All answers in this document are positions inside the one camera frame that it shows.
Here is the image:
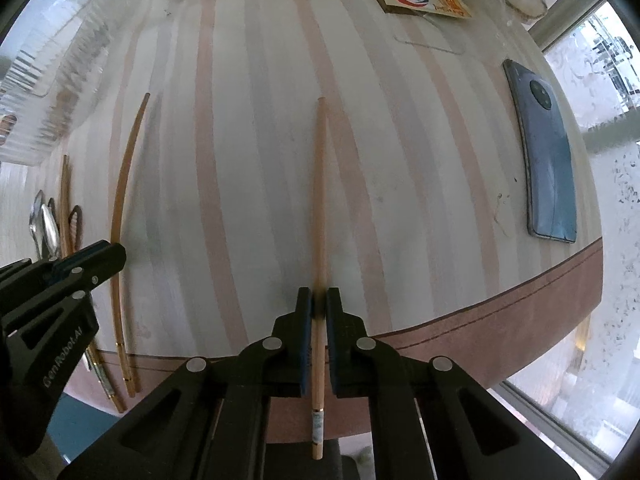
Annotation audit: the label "steel spoon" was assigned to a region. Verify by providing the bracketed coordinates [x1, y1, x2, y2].
[28, 190, 44, 259]
[40, 204, 61, 259]

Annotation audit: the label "teal cabinet drawers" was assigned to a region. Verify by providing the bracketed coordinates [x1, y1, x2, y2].
[48, 393, 118, 464]

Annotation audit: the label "clear plastic organizer bin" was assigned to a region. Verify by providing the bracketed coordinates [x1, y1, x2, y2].
[1, 0, 134, 166]

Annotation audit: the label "striped cat table mat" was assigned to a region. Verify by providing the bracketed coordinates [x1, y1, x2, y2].
[0, 0, 606, 446]

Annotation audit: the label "blue smartphone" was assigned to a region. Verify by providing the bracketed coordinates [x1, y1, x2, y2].
[502, 58, 577, 244]

